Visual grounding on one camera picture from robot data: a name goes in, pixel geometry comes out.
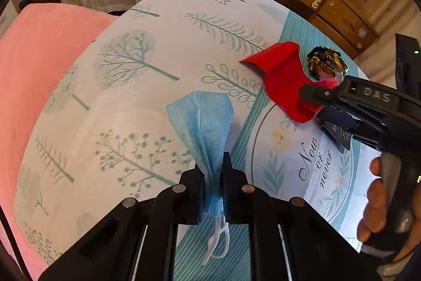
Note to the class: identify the gold black crumpled wrapper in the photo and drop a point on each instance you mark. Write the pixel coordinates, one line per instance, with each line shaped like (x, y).
(325, 62)

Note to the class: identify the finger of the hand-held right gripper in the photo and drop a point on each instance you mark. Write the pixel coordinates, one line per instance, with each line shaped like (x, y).
(365, 129)
(361, 91)

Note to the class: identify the tree printed bedsheet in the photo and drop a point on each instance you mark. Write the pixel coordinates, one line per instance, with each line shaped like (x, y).
(131, 103)

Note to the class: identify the blue face mask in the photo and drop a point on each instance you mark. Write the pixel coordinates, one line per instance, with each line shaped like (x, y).
(204, 123)

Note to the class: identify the white teal round gadget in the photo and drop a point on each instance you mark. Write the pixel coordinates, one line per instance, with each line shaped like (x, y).
(317, 1)

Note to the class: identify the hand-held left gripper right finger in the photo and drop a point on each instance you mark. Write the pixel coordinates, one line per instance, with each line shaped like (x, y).
(228, 182)

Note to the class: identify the red curled plastic piece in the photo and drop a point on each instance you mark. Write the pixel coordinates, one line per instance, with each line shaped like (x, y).
(283, 77)

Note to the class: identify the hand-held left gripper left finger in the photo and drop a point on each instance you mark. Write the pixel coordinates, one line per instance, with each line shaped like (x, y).
(190, 198)

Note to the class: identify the dark printed card packet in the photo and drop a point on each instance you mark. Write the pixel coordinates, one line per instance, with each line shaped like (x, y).
(340, 137)

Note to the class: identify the person's right hand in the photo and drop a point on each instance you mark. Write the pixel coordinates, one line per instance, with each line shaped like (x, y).
(371, 218)

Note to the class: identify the pink blanket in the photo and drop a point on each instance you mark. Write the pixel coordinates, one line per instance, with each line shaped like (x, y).
(29, 70)

